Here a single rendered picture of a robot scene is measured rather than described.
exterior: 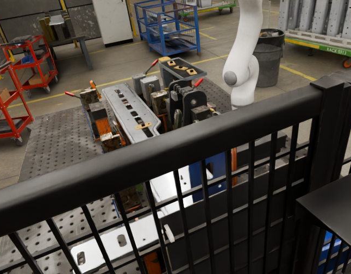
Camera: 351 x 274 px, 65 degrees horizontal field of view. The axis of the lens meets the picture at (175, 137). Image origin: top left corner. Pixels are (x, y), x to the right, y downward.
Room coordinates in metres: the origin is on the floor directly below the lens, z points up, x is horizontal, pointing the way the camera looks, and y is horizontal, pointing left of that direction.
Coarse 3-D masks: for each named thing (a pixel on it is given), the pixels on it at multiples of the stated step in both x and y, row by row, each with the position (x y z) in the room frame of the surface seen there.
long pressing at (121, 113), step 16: (112, 96) 1.67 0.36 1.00; (128, 96) 1.63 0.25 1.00; (128, 112) 1.40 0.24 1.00; (144, 112) 1.37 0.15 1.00; (128, 128) 1.21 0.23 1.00; (160, 176) 0.80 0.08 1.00; (208, 176) 0.76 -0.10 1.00; (160, 192) 0.72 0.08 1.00; (176, 192) 0.71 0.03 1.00; (160, 208) 0.65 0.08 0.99; (176, 208) 0.63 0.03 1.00
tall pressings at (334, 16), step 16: (288, 0) 5.30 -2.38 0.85; (304, 0) 5.21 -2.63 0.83; (320, 0) 4.90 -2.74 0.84; (336, 0) 4.90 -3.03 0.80; (288, 16) 5.29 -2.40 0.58; (304, 16) 5.16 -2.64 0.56; (320, 16) 4.83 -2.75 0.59; (336, 16) 4.55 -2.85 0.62; (320, 32) 4.81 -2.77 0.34; (336, 32) 4.52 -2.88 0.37
